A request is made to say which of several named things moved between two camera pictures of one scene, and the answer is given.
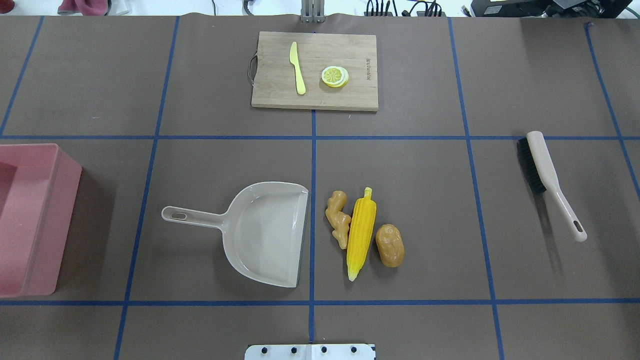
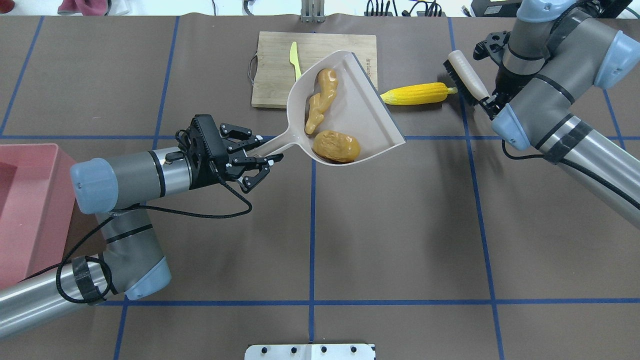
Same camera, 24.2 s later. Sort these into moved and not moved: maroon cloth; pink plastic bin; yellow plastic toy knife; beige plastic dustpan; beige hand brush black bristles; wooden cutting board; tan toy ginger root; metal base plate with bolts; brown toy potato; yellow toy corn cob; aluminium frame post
Moved: brown toy potato; yellow toy corn cob; tan toy ginger root; beige hand brush black bristles; beige plastic dustpan
Not moved: metal base plate with bolts; yellow plastic toy knife; wooden cutting board; pink plastic bin; maroon cloth; aluminium frame post
